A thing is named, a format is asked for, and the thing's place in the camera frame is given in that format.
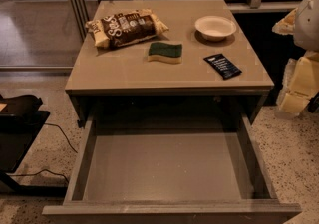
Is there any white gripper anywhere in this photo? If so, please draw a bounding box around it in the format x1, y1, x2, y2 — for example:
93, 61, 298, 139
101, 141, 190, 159
272, 9, 319, 114

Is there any green and yellow sponge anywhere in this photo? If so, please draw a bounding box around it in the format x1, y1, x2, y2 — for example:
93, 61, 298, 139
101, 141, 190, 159
148, 42, 182, 64

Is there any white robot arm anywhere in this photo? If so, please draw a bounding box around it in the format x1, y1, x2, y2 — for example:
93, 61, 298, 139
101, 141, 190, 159
272, 0, 319, 116

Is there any grey drawer cabinet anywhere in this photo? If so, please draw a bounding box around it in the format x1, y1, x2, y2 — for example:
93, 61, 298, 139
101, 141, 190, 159
66, 0, 273, 125

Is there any open grey top drawer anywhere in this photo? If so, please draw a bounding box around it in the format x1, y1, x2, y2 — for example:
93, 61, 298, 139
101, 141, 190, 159
42, 97, 303, 224

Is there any black snack packet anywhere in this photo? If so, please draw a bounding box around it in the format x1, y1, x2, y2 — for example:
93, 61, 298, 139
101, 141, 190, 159
204, 54, 241, 80

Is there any white paper bowl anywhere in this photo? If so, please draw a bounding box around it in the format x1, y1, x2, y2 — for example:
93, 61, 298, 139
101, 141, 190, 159
195, 16, 236, 42

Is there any brown chip bag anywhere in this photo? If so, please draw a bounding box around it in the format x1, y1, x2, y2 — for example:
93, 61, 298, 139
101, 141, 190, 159
86, 9, 168, 49

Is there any black equipment base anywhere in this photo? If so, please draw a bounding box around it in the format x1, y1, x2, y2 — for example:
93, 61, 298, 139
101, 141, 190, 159
0, 95, 67, 197

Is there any black floor cable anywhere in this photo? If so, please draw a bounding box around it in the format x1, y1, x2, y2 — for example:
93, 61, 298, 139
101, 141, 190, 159
44, 122, 79, 154

